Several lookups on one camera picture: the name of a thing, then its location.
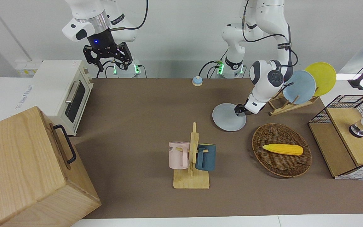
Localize brown wicker basket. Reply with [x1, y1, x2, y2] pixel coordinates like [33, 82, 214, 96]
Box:
[252, 123, 312, 178]

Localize grid-patterned box with wooden top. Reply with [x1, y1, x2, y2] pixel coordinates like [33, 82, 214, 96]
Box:
[308, 94, 363, 181]

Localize wooden mug tree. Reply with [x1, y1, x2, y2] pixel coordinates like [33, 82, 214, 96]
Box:
[173, 122, 210, 189]

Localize large wooden box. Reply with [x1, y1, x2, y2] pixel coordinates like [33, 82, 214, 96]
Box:
[0, 106, 102, 227]

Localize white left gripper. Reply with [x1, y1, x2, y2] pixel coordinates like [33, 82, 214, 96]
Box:
[234, 93, 265, 116]

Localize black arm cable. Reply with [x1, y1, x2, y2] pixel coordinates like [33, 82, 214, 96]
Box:
[241, 0, 298, 85]
[109, 0, 149, 31]

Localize wooden plate rack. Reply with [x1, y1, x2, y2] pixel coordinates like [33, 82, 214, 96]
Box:
[268, 90, 320, 116]

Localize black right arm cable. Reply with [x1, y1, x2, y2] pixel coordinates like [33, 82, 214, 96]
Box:
[109, 0, 149, 31]

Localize dark teal mug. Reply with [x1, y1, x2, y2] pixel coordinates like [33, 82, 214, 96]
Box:
[196, 143, 216, 172]

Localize yellow plate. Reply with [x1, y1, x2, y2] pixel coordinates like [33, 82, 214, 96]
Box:
[304, 62, 337, 96]

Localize white toaster oven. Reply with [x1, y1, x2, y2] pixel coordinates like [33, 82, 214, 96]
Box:
[32, 60, 94, 137]

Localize gray plate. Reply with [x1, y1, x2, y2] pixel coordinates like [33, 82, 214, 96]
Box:
[212, 103, 247, 132]

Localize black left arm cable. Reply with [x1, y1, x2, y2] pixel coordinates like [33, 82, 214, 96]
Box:
[241, 0, 298, 85]

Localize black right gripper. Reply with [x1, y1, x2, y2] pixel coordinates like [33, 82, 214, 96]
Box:
[83, 28, 133, 72]

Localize white socket box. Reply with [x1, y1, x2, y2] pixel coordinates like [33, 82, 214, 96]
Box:
[14, 61, 42, 77]

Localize light blue plate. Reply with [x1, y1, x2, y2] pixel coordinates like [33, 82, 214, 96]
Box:
[282, 70, 316, 105]

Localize large brown table mat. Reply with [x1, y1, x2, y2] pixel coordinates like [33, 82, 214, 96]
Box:
[70, 77, 363, 219]

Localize yellow corn cob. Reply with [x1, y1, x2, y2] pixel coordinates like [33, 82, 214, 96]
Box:
[262, 143, 303, 156]

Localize black box handle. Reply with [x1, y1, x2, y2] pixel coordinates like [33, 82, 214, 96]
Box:
[53, 124, 77, 164]

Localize pink mug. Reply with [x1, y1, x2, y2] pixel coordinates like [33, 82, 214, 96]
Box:
[169, 141, 190, 170]

